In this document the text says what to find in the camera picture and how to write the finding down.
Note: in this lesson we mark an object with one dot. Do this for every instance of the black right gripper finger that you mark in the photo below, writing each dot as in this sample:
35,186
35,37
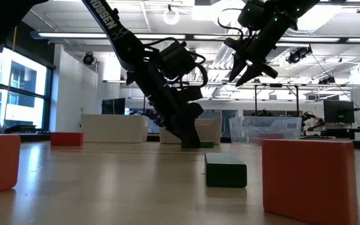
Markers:
255,68
237,67

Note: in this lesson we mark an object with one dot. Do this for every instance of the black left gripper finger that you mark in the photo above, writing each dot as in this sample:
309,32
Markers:
191,122
177,134

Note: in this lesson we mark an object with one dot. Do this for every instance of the green wooden block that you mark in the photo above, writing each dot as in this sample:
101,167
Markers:
207,144
225,175

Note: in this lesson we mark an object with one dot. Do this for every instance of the red wooden block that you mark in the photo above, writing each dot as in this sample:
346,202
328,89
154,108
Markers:
67,139
256,141

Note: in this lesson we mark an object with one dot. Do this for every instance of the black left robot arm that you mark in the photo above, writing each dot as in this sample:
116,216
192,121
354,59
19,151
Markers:
111,28

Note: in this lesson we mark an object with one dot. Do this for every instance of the grey plastic bin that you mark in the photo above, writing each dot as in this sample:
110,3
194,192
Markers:
212,131

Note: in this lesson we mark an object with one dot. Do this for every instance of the black monitor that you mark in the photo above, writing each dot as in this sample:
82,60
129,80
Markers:
338,111
113,106

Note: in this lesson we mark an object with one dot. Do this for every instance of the white plastic bin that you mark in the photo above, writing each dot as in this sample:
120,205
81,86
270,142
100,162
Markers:
114,129

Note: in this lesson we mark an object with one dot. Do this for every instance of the clear plastic bin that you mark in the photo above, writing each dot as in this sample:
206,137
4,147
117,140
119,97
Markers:
261,126

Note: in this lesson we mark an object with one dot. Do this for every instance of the large window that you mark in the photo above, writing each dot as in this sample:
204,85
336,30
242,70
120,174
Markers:
23,112

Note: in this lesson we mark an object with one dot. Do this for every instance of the black background metal frame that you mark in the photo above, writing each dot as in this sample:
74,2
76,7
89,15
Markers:
275,85

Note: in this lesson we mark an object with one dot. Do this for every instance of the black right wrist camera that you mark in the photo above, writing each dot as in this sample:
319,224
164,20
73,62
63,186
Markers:
252,15

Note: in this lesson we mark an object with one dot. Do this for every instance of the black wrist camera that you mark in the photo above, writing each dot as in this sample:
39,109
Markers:
177,59
252,15

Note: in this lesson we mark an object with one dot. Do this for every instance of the black ceiling camera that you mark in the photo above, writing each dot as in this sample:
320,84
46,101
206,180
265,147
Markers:
88,58
297,54

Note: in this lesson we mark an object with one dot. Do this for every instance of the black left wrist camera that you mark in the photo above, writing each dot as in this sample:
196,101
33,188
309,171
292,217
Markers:
177,59

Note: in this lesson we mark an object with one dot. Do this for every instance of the black aluminium table frame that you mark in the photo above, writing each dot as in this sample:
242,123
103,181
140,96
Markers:
36,138

